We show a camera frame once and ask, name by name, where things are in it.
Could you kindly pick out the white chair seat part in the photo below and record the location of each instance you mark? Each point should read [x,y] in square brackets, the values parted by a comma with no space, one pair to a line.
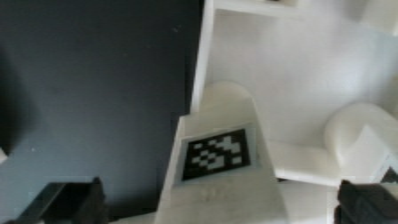
[308,52]

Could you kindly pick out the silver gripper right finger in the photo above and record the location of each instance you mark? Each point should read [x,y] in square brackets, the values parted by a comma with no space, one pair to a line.
[366,203]

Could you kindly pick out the white chair leg block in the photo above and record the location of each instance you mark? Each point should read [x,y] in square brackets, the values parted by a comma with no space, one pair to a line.
[361,140]
[219,144]

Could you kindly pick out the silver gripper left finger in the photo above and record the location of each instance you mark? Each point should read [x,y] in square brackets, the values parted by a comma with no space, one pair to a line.
[68,204]

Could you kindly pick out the white chair back frame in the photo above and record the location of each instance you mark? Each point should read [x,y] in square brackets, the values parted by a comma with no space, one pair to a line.
[2,155]

